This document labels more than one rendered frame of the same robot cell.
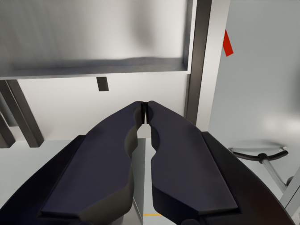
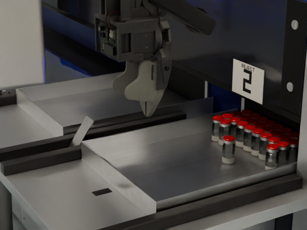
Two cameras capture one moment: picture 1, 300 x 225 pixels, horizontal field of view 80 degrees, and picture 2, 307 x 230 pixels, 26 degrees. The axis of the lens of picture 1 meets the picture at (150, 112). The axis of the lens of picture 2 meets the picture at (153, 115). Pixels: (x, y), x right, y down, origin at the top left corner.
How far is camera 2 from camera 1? 0.97 m
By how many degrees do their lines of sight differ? 87
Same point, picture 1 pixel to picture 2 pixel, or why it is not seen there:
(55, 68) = (99, 170)
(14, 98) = (60, 153)
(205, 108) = not seen: outside the picture
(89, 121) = (50, 193)
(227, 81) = not seen: outside the picture
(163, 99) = (111, 223)
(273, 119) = not seen: outside the picture
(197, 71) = (159, 215)
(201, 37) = (185, 207)
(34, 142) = (10, 163)
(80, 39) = (132, 177)
